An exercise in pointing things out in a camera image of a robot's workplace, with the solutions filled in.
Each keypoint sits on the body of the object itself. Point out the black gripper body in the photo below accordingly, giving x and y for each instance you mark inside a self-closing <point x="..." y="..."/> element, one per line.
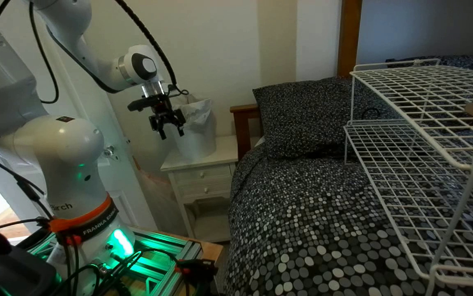
<point x="165" y="107"/>

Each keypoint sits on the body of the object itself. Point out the white nightstand drawer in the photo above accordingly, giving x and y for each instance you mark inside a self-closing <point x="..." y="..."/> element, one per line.
<point x="209" y="192"/>
<point x="206" y="174"/>

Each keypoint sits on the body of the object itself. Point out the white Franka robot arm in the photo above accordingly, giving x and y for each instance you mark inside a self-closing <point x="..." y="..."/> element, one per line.
<point x="56" y="153"/>

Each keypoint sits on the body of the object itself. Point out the white plastic bag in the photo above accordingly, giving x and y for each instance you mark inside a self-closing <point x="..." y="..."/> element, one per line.
<point x="198" y="128"/>

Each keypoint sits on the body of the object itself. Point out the white wooden nightstand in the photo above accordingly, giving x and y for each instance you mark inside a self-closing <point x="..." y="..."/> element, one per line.
<point x="206" y="158"/>

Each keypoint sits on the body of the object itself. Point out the white panel door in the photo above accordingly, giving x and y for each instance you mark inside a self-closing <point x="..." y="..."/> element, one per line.
<point x="124" y="174"/>

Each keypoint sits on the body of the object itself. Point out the brown wooden bed headboard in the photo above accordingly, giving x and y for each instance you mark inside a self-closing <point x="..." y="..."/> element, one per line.
<point x="244" y="128"/>

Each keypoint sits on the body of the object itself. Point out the dark dotted pillow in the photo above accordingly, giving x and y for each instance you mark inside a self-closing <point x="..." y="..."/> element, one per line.
<point x="303" y="116"/>

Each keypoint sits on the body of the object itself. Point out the dark dotted duvet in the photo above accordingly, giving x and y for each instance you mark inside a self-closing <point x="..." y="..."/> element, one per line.
<point x="313" y="230"/>

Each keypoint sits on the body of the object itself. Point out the black bulky device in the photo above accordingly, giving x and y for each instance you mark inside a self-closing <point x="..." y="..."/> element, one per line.
<point x="7" y="268"/>

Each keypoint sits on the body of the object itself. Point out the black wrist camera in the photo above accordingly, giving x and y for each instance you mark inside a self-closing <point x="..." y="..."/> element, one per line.
<point x="140" y="102"/>

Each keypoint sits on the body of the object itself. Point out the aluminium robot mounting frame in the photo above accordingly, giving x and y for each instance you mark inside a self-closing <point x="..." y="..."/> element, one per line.
<point x="163" y="256"/>

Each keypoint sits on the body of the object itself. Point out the brown wooden post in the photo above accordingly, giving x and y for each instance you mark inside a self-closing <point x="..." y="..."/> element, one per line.
<point x="349" y="34"/>

